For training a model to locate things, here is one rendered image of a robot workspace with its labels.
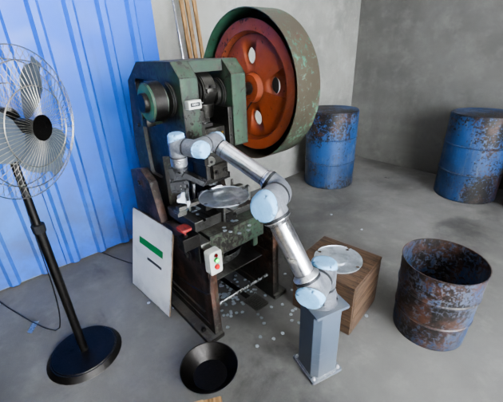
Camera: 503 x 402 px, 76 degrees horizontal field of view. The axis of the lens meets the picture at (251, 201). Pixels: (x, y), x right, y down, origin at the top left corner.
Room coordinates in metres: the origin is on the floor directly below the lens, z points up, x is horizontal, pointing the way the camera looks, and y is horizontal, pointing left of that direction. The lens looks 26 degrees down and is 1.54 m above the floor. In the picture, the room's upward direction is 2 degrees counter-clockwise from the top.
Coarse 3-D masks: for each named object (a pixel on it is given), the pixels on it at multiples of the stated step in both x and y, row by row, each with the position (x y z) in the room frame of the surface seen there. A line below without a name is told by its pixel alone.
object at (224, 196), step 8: (208, 192) 1.73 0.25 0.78; (216, 192) 1.72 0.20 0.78; (224, 192) 1.70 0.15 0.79; (232, 192) 1.71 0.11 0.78; (240, 192) 1.71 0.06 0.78; (248, 192) 1.69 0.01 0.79; (200, 200) 1.62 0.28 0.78; (208, 200) 1.62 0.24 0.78; (216, 200) 1.61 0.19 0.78; (224, 200) 1.60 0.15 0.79; (232, 200) 1.60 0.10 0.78; (240, 200) 1.60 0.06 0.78
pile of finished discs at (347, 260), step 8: (320, 248) 1.73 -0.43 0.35; (328, 248) 1.72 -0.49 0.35; (336, 248) 1.72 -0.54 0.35; (344, 248) 1.72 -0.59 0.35; (328, 256) 1.63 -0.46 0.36; (336, 256) 1.63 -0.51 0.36; (344, 256) 1.62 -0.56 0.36; (352, 256) 1.63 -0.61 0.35; (360, 256) 1.62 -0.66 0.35; (344, 264) 1.55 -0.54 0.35; (352, 264) 1.55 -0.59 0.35; (360, 264) 1.54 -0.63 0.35; (344, 272) 1.48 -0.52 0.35; (352, 272) 1.47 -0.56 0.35
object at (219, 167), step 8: (208, 128) 1.67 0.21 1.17; (216, 128) 1.70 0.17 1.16; (224, 128) 1.74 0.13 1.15; (224, 136) 1.74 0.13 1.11; (208, 160) 1.64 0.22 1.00; (216, 160) 1.69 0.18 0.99; (224, 160) 1.73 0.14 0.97; (200, 168) 1.68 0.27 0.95; (208, 168) 1.66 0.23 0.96; (216, 168) 1.65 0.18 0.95; (224, 168) 1.68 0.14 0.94; (208, 176) 1.65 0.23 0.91; (216, 176) 1.65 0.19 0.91
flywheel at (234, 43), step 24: (240, 24) 2.01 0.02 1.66; (264, 24) 1.86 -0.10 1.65; (240, 48) 2.07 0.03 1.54; (264, 48) 1.92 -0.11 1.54; (288, 48) 1.76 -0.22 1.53; (264, 72) 1.92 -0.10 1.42; (288, 72) 1.74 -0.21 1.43; (264, 96) 1.92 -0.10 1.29; (288, 96) 1.74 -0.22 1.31; (264, 120) 1.93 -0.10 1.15; (288, 120) 1.73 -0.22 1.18; (264, 144) 1.88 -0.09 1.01
